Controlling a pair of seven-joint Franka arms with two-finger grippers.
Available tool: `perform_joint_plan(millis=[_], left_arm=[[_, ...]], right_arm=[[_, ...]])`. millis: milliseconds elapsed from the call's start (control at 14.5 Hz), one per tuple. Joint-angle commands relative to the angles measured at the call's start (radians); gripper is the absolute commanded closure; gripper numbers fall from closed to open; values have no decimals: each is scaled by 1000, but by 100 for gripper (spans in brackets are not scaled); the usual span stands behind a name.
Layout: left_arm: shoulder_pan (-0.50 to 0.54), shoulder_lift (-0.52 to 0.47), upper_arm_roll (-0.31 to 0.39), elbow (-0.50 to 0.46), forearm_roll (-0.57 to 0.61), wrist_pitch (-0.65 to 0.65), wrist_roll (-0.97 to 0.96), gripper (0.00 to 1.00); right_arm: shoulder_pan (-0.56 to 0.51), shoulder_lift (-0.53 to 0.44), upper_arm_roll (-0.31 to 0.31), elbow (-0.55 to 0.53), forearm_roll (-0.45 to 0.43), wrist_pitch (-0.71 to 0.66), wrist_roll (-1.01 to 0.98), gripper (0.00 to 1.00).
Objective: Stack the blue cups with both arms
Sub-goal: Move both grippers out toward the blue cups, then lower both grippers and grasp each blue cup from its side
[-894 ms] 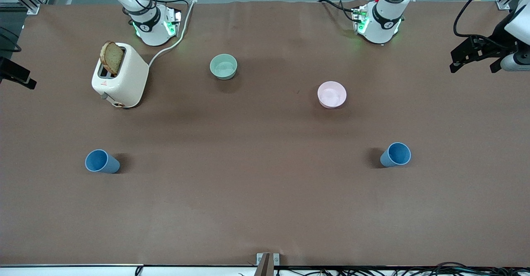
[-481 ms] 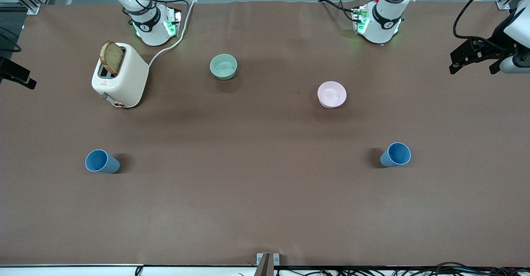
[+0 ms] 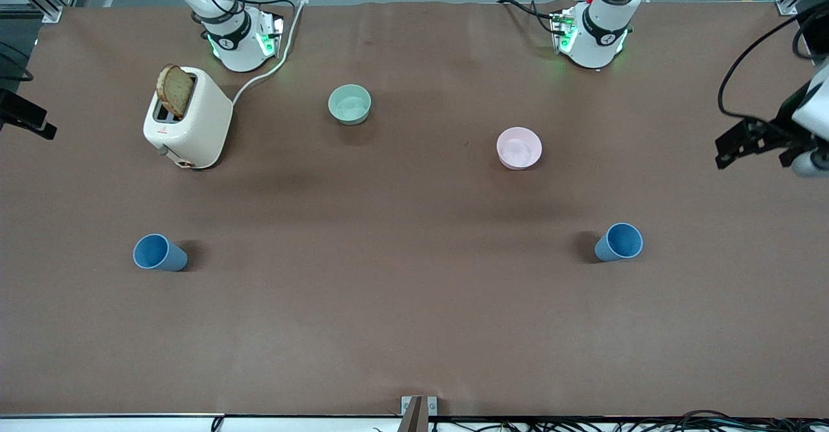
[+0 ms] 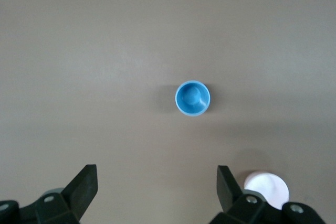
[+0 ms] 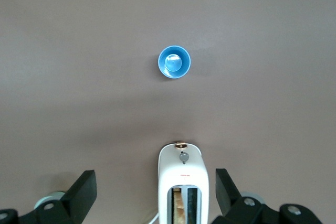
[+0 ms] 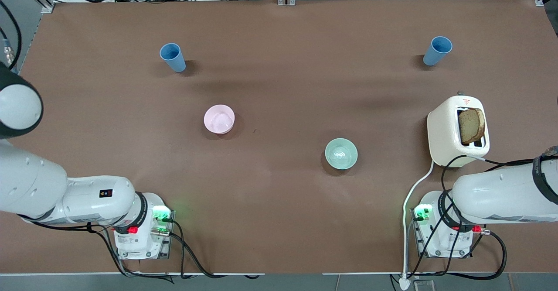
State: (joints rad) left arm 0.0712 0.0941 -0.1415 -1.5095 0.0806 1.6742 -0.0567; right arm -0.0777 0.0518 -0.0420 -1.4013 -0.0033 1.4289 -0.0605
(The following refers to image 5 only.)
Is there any mint green bowl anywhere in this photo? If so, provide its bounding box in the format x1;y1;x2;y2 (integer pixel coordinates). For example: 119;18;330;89
33;191;66;210

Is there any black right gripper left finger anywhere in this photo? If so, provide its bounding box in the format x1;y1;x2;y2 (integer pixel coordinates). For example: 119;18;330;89
0;169;98;224

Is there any brown bread slice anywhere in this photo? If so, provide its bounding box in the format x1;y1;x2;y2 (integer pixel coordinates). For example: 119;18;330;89
175;187;186;224

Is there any blue plastic cup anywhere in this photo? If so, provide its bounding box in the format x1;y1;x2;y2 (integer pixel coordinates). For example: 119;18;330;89
157;45;192;79

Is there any white toaster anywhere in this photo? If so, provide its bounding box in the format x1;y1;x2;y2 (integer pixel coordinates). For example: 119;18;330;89
157;140;210;224

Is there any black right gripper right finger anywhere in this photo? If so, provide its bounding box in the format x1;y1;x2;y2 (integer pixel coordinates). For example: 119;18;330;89
211;168;322;224

